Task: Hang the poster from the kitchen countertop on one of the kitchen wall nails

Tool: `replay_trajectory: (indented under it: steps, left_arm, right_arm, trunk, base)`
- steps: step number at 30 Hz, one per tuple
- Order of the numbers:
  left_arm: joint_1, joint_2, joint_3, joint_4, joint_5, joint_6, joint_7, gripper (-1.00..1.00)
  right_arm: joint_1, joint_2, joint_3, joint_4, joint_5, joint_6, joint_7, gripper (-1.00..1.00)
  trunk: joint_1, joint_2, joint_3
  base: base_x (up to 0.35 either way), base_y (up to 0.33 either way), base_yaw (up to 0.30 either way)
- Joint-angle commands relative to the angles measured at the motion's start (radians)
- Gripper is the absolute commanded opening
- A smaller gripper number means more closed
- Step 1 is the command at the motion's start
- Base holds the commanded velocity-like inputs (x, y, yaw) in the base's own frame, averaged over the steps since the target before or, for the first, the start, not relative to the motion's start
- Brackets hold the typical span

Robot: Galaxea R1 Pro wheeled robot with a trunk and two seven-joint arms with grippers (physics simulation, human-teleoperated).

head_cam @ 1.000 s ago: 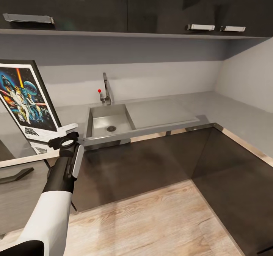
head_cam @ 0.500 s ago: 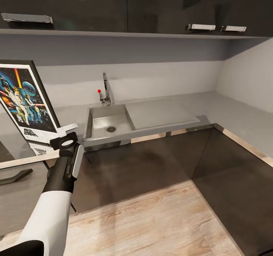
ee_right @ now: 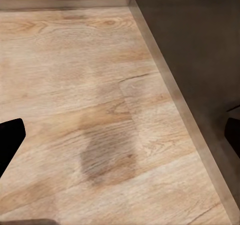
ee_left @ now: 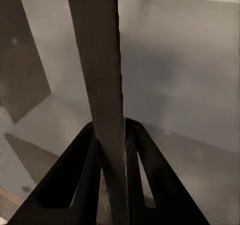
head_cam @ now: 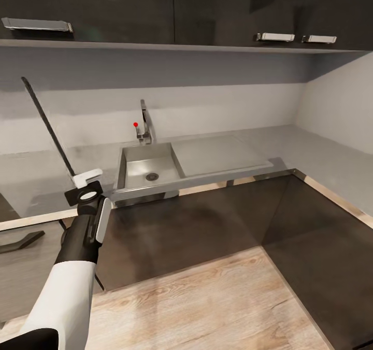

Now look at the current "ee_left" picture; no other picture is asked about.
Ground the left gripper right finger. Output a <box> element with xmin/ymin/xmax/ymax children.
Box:
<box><xmin>125</xmin><ymin>118</ymin><xmax>210</xmax><ymax>225</ymax></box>

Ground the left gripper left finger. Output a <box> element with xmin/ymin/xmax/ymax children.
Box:
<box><xmin>6</xmin><ymin>121</ymin><xmax>102</xmax><ymax>225</ymax></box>

